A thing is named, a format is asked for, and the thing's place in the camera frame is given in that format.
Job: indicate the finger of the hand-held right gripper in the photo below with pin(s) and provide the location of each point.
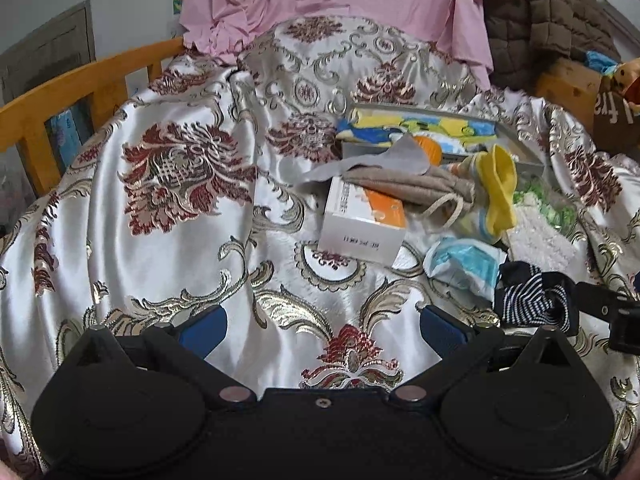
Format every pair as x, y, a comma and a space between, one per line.
592, 296

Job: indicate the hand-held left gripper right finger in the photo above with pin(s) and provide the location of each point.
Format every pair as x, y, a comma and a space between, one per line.
442, 331

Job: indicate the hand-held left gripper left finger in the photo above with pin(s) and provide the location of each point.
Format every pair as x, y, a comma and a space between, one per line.
205, 331

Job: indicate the navy white striped sock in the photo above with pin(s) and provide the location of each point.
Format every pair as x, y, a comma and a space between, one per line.
525, 305

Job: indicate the blue face mask packet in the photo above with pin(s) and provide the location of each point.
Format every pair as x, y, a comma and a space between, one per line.
465, 265

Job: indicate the white fluffy sock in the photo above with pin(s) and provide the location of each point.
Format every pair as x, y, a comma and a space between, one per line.
535, 240

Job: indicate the yellow sock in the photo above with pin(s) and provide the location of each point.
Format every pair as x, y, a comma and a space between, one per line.
500, 180

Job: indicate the grey storage box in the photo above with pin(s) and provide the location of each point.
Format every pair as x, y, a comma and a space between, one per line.
360, 149

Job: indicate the floral satin bedspread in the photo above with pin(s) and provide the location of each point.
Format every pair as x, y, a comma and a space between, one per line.
175, 260

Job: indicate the white orange cardboard box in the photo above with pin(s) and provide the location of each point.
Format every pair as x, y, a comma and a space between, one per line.
350, 230

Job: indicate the brown lettered pillow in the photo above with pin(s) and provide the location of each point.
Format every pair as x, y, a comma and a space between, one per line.
617, 120

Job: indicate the grey cloth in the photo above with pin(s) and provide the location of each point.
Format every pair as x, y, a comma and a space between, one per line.
400, 157

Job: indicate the yellow blue patterned cloth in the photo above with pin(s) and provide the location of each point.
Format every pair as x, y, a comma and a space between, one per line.
380, 127

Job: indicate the orange stuffed toy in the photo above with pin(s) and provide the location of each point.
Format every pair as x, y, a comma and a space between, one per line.
625, 77

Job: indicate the brown quilted jacket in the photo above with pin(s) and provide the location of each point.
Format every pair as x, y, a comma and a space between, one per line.
550, 20

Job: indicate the wooden bed frame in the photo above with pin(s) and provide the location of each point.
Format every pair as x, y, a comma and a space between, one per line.
75, 80

